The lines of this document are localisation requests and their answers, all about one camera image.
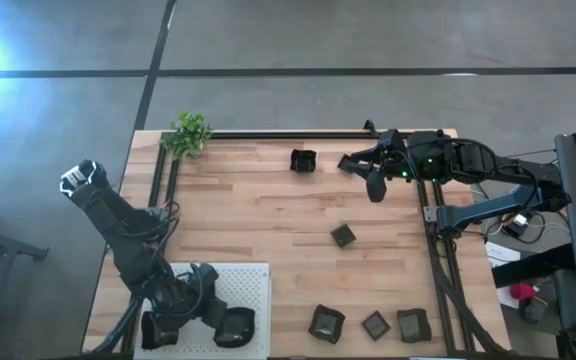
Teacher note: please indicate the red round object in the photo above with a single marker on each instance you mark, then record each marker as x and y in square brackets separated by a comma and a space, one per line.
[522, 291]

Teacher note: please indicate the white perforated metal shelf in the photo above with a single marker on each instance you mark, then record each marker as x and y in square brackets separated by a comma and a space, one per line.
[248, 290]

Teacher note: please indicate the black aluminium table frame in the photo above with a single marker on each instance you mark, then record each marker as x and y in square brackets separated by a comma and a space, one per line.
[293, 135]

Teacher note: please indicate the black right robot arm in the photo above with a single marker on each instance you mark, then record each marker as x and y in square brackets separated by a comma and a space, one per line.
[468, 160]

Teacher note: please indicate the black stand leg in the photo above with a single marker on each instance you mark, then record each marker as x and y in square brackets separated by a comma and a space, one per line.
[13, 247]

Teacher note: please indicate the black wavy square mini plate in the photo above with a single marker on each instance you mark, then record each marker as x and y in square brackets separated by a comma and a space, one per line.
[303, 161]
[326, 324]

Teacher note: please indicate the black flat bar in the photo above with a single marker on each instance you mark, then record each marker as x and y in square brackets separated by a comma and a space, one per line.
[528, 270]

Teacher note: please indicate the small black clamp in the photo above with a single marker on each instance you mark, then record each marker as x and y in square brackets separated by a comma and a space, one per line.
[369, 127]

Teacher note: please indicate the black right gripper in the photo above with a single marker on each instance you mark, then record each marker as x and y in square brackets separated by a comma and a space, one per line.
[395, 160]

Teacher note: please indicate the green plant in white pot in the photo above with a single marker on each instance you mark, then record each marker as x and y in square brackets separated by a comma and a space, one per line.
[188, 135]

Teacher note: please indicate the white paper sheet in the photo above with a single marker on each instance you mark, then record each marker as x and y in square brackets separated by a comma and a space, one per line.
[502, 252]

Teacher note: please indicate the black small square mini plate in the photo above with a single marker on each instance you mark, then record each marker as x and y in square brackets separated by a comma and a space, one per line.
[344, 164]
[343, 236]
[376, 325]

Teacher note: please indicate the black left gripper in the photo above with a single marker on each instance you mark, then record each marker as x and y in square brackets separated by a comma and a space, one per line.
[183, 297]

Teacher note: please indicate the grey round object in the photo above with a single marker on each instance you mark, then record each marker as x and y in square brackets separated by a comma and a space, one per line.
[534, 311]

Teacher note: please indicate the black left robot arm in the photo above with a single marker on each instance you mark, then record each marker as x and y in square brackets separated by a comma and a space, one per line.
[103, 210]

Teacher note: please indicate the small white adapter box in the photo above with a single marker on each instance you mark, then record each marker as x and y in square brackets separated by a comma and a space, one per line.
[519, 221]

